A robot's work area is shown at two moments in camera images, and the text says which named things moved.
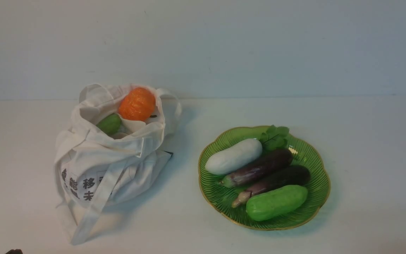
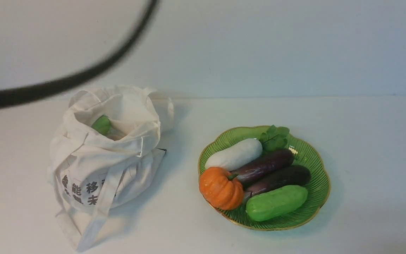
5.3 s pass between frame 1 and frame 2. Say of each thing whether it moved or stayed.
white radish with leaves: stayed
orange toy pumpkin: moved
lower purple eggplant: stayed
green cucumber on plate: stayed
